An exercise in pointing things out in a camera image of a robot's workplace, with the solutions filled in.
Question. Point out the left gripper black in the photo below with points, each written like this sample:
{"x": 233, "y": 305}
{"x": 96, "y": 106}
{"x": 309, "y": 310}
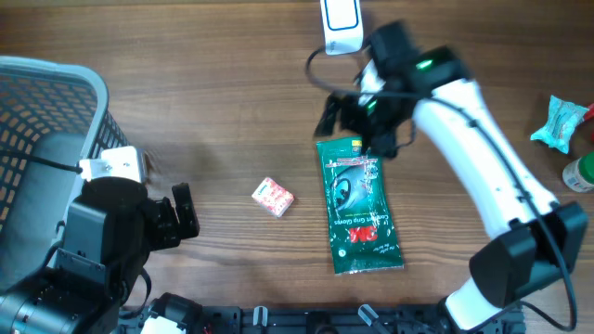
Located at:
{"x": 162, "y": 212}

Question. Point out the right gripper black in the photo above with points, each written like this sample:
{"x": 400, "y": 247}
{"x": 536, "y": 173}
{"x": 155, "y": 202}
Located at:
{"x": 383, "y": 144}

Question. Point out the red white small box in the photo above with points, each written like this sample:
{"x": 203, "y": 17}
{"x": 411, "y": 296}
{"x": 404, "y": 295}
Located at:
{"x": 273, "y": 197}

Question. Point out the green 3M gloves packet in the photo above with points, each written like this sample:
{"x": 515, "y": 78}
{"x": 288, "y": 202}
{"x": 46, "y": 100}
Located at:
{"x": 362, "y": 235}

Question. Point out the teal wet wipes pack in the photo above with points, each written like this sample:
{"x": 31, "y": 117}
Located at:
{"x": 563, "y": 118}

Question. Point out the green lid small jar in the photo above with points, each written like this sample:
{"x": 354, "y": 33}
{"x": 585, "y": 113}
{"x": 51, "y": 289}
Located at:
{"x": 578, "y": 175}

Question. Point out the red tube with green cap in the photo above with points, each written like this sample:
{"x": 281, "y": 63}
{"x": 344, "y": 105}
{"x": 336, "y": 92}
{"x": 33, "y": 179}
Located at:
{"x": 589, "y": 114}

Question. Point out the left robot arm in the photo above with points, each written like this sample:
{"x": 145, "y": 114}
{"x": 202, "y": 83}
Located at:
{"x": 85, "y": 279}

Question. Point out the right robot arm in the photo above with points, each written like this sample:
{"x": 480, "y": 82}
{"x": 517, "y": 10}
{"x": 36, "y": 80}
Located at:
{"x": 533, "y": 239}

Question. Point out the white barcode scanner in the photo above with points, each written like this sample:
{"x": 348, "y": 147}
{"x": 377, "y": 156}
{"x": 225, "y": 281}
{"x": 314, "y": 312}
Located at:
{"x": 342, "y": 26}

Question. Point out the grey plastic mesh basket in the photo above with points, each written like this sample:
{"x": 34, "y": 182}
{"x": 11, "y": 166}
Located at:
{"x": 52, "y": 116}

